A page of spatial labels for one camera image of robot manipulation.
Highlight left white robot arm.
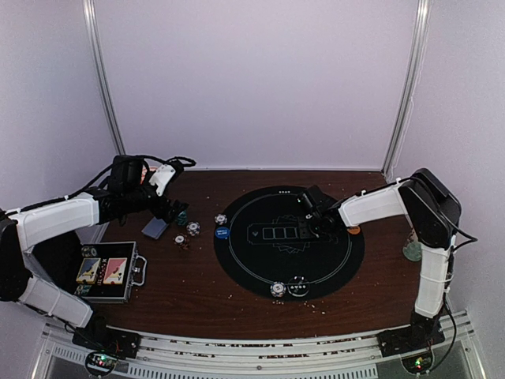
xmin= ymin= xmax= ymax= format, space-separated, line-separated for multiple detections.
xmin=1 ymin=155 xmax=196 ymax=351

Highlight chips in case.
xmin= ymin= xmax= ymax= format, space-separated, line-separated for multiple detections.
xmin=81 ymin=245 xmax=98 ymax=257

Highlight right aluminium frame post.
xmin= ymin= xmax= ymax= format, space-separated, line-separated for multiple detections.
xmin=381 ymin=0 xmax=432 ymax=180

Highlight aluminium poker case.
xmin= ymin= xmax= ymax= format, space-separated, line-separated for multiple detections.
xmin=64 ymin=241 xmax=148 ymax=304

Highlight round black poker mat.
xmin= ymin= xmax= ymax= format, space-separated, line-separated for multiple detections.
xmin=214 ymin=186 xmax=365 ymax=302

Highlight red white patterned bowl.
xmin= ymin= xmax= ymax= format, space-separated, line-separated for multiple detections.
xmin=140 ymin=167 xmax=151 ymax=183

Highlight red black chip stack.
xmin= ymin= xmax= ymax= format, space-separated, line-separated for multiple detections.
xmin=174 ymin=234 xmax=189 ymax=250

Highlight left aluminium frame post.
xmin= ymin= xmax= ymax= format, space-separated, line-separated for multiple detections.
xmin=82 ymin=0 xmax=126 ymax=155

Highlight orange big blind button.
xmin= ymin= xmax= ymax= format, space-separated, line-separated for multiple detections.
xmin=346 ymin=227 xmax=361 ymax=235

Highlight blue white chips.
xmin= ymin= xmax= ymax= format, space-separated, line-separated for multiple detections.
xmin=214 ymin=214 xmax=228 ymax=226
xmin=270 ymin=282 xmax=286 ymax=298

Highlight blue card deck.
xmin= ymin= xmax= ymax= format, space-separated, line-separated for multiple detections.
xmin=141 ymin=218 xmax=168 ymax=240

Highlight aluminium front rail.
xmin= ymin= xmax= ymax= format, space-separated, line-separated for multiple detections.
xmin=31 ymin=329 xmax=490 ymax=379

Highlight blue small blind button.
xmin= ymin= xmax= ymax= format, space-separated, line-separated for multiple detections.
xmin=215 ymin=227 xmax=230 ymax=240

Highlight red card box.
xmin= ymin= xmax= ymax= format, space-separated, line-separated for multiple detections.
xmin=103 ymin=257 xmax=128 ymax=285

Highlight green white chip stack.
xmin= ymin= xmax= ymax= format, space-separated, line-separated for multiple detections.
xmin=175 ymin=211 xmax=188 ymax=227

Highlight white green paper cup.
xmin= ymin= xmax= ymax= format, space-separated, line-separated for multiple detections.
xmin=402 ymin=229 xmax=422 ymax=262

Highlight yellow blue card box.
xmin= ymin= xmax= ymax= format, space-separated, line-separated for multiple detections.
xmin=76 ymin=257 xmax=101 ymax=284

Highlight blue white chip stack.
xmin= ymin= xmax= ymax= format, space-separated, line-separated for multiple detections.
xmin=186 ymin=221 xmax=200 ymax=236

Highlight aluminium frame post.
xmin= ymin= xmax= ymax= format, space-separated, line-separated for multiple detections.
xmin=82 ymin=0 xmax=126 ymax=155
xmin=381 ymin=0 xmax=432 ymax=180

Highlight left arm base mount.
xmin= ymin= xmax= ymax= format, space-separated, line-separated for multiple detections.
xmin=72 ymin=327 xmax=141 ymax=359

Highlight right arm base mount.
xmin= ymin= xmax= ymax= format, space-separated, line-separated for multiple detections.
xmin=377 ymin=326 xmax=445 ymax=357

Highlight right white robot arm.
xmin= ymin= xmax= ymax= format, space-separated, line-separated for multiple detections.
xmin=297 ymin=168 xmax=463 ymax=349

